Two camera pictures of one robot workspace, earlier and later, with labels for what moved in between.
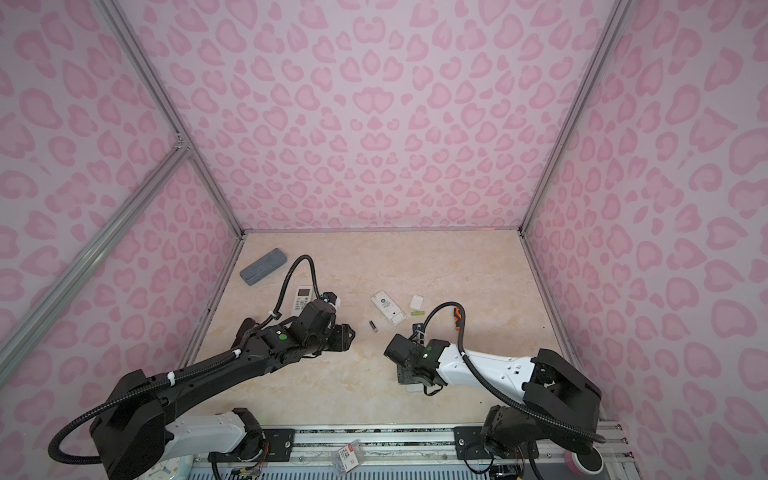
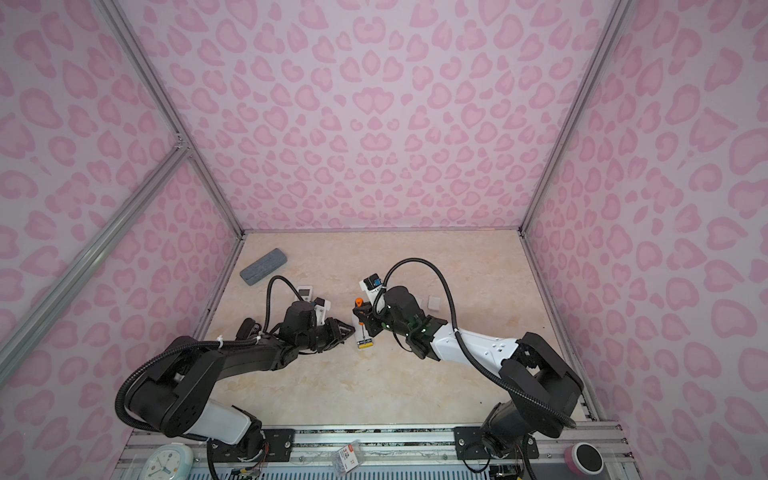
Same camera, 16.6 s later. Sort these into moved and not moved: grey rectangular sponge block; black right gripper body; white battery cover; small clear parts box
Moved: white battery cover; black right gripper body
Not moved: grey rectangular sponge block; small clear parts box
